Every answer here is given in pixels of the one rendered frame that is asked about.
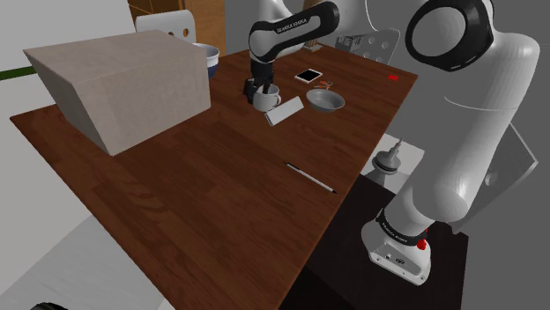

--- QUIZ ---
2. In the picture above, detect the large cardboard box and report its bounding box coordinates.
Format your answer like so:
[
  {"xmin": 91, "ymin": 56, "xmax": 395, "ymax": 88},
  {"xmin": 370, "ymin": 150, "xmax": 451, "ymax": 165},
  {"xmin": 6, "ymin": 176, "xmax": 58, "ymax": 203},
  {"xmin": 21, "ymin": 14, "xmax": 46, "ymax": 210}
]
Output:
[{"xmin": 23, "ymin": 29, "xmax": 213, "ymax": 158}]

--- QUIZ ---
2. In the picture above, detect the dark robot stand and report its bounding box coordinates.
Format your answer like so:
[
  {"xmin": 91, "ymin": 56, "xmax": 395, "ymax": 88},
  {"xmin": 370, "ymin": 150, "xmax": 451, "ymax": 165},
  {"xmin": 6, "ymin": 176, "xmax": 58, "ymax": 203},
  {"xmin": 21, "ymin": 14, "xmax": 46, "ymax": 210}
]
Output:
[{"xmin": 279, "ymin": 173, "xmax": 470, "ymax": 310}]

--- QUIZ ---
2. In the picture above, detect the brown wooden table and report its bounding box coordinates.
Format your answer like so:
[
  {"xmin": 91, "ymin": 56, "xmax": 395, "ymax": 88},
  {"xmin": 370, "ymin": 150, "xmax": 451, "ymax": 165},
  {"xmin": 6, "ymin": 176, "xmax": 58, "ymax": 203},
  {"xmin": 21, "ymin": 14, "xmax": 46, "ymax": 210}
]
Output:
[{"xmin": 9, "ymin": 42, "xmax": 420, "ymax": 310}]

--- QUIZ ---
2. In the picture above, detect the white chair with holes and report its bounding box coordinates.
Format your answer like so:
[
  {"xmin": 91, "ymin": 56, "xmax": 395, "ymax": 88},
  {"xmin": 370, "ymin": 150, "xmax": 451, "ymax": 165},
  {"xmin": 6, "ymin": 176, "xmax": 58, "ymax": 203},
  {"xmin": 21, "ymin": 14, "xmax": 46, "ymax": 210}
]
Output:
[
  {"xmin": 334, "ymin": 26, "xmax": 402, "ymax": 66},
  {"xmin": 134, "ymin": 9, "xmax": 197, "ymax": 44}
]

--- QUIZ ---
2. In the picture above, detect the white mug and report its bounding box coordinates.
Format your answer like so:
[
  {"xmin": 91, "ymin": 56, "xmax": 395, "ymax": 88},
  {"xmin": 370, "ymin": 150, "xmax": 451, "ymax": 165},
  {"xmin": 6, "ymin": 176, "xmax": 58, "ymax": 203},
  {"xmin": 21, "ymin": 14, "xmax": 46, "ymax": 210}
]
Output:
[{"xmin": 251, "ymin": 84, "xmax": 283, "ymax": 114}]

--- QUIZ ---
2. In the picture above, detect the grey metal bowl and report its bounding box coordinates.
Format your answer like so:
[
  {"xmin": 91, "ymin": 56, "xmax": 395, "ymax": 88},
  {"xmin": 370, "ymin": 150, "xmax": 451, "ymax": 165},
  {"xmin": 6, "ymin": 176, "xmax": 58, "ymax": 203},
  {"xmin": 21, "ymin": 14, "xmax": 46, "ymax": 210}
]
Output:
[{"xmin": 305, "ymin": 87, "xmax": 346, "ymax": 114}]

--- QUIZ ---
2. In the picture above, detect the white pen with black tips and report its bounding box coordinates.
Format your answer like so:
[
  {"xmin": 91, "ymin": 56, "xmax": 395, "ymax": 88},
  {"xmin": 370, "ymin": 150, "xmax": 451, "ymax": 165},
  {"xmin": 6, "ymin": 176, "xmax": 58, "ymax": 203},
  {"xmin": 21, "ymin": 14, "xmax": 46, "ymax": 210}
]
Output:
[{"xmin": 283, "ymin": 160, "xmax": 338, "ymax": 196}]

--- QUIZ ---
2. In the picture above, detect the blue and white bowl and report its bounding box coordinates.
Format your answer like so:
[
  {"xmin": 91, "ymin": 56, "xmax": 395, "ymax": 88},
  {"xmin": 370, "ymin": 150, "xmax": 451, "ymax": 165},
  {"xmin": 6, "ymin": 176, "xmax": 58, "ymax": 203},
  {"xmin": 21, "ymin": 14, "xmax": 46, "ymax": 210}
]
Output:
[{"xmin": 191, "ymin": 42, "xmax": 221, "ymax": 80}]

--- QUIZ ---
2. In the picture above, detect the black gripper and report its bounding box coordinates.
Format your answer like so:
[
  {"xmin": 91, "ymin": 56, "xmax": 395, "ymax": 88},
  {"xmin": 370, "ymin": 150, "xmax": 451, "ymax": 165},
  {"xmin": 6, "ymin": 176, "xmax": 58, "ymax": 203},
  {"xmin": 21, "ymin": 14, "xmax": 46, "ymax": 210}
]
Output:
[{"xmin": 242, "ymin": 59, "xmax": 275, "ymax": 105}]

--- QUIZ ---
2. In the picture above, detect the white tablet with black screen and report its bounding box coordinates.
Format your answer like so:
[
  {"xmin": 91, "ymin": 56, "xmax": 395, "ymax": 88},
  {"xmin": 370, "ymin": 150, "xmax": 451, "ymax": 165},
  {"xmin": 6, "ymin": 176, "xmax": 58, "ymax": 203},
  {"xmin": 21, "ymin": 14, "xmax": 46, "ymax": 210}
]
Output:
[{"xmin": 294, "ymin": 68, "xmax": 324, "ymax": 85}]

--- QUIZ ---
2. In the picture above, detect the white flat rectangular box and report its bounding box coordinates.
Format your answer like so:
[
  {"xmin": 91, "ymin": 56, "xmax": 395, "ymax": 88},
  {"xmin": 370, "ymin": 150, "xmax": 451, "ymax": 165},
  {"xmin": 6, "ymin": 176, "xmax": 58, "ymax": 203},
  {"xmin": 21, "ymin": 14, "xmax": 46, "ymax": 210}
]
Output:
[{"xmin": 264, "ymin": 95, "xmax": 306, "ymax": 128}]

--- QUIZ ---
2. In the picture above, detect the grey pointed ornament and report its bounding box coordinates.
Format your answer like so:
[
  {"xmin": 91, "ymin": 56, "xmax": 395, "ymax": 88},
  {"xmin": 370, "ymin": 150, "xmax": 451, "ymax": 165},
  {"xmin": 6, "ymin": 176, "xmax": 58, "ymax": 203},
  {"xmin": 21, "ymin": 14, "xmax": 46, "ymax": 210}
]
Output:
[{"xmin": 370, "ymin": 137, "xmax": 405, "ymax": 175}]

